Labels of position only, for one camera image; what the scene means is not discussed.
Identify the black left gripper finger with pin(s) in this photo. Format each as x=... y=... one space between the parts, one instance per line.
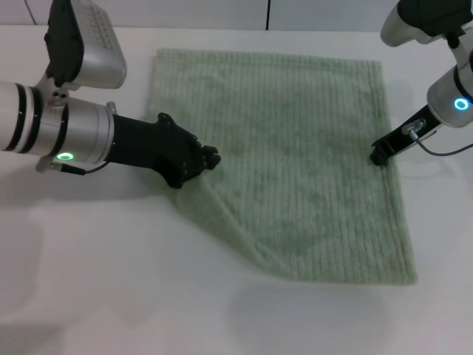
x=212 y=162
x=208 y=151

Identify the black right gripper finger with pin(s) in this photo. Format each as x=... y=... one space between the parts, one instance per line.
x=380 y=157

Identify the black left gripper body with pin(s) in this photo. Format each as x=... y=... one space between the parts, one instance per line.
x=159 y=148

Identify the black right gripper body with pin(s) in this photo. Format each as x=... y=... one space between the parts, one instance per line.
x=410 y=135

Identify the light green ribbed towel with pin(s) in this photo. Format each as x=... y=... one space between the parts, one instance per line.
x=295 y=185

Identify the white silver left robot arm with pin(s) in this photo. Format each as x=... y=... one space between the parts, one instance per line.
x=55 y=125

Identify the black vertical background strip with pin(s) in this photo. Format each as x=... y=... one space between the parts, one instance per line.
x=268 y=15

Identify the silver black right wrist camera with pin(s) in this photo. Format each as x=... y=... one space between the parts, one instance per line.
x=417 y=18

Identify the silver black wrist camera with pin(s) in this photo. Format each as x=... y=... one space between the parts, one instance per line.
x=88 y=48
x=417 y=18

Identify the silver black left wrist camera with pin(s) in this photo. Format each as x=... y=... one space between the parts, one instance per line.
x=88 y=48

